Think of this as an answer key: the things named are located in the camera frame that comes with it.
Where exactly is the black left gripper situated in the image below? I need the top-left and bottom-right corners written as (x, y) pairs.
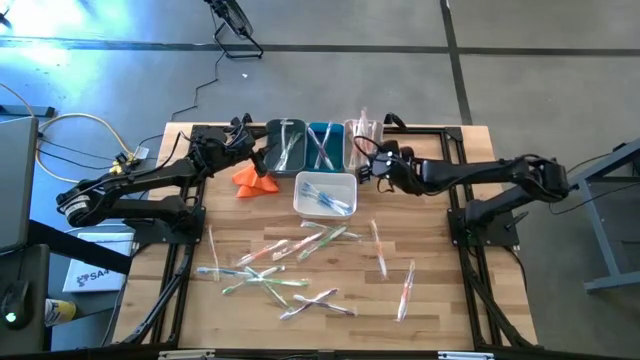
top-left (188, 124), bottom-right (277, 180)

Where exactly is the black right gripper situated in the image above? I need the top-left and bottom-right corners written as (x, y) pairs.
top-left (356, 139), bottom-right (426, 196)

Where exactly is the green toothbrush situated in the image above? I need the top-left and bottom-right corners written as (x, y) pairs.
top-left (221, 264), bottom-right (287, 296)
top-left (279, 118), bottom-right (296, 170)
top-left (277, 131), bottom-right (306, 173)
top-left (244, 266), bottom-right (297, 314)
top-left (243, 276), bottom-right (312, 288)
top-left (275, 134), bottom-right (301, 172)
top-left (296, 225), bottom-right (349, 263)

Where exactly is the orange cloth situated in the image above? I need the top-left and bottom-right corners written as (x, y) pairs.
top-left (231, 163), bottom-right (280, 200)

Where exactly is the purple toothbrush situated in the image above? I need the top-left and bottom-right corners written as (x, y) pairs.
top-left (292, 293), bottom-right (359, 318)
top-left (315, 121), bottom-right (335, 170)
top-left (278, 287), bottom-right (340, 322)
top-left (307, 125), bottom-right (335, 171)

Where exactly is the blue toothbrush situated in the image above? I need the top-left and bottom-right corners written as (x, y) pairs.
top-left (301, 189), bottom-right (346, 214)
top-left (301, 192), bottom-right (351, 216)
top-left (196, 265), bottom-right (257, 279)
top-left (298, 181), bottom-right (357, 214)
top-left (299, 183), bottom-right (354, 207)
top-left (298, 180), bottom-right (341, 209)

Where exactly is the slate grey plastic bin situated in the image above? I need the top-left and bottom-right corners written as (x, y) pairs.
top-left (264, 117), bottom-right (309, 179)

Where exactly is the translucent clear plastic bin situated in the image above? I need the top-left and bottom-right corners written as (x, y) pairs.
top-left (343, 117), bottom-right (386, 176)

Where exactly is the teal plastic bin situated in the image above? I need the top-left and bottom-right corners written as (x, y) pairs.
top-left (305, 121), bottom-right (346, 174)

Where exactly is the white plastic bin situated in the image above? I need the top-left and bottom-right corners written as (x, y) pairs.
top-left (293, 171), bottom-right (359, 221)

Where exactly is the black floor fan stand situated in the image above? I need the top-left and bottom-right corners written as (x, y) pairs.
top-left (203, 0), bottom-right (265, 60)

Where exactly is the white box with label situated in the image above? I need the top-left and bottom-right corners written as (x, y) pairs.
top-left (61, 231), bottom-right (136, 294)

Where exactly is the grey laptop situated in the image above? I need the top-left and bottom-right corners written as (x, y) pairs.
top-left (0, 115), bottom-right (40, 254)

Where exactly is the black side desk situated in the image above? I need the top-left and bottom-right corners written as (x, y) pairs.
top-left (0, 219), bottom-right (134, 356)

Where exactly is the yellow can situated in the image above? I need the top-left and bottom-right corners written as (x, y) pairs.
top-left (43, 298), bottom-right (78, 327)

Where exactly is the black computer mouse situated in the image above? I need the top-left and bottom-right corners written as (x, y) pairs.
top-left (0, 279), bottom-right (33, 331)

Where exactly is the black power cable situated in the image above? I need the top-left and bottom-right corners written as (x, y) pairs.
top-left (171, 49), bottom-right (222, 123)

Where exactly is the yellow cable connector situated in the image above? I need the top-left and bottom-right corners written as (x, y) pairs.
top-left (107, 152), bottom-right (151, 176)

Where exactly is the yellow cable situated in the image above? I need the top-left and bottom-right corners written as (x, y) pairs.
top-left (0, 82), bottom-right (137, 185)

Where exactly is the silver metal bracket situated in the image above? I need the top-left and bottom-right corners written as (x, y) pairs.
top-left (437, 351), bottom-right (496, 360)
top-left (158, 349), bottom-right (216, 360)

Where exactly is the black desk cable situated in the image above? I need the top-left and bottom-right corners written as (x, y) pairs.
top-left (548, 149), bottom-right (640, 216)

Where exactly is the grey desk frame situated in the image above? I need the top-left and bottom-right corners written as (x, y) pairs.
top-left (567, 137), bottom-right (640, 294)

